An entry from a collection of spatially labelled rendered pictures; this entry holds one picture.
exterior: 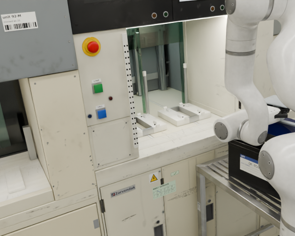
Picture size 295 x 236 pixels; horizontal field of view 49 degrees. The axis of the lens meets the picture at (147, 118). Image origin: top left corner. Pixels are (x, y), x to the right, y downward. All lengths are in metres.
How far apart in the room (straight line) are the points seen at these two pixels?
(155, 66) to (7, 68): 1.38
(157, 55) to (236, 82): 1.30
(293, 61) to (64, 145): 0.82
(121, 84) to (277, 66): 0.63
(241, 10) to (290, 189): 0.42
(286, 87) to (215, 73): 0.97
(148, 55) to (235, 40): 1.34
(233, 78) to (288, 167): 0.40
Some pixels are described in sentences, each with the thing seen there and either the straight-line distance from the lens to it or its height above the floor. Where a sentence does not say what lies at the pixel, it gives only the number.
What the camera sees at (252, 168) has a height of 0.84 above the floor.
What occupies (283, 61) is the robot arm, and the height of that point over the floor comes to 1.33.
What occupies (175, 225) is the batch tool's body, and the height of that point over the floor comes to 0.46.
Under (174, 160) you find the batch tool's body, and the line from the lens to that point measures 1.47.
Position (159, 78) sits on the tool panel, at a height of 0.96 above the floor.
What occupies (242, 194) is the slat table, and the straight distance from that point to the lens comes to 1.33.
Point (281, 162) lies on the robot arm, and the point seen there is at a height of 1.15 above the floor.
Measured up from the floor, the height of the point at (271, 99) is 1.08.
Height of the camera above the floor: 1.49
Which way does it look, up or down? 20 degrees down
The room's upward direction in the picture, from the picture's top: 5 degrees counter-clockwise
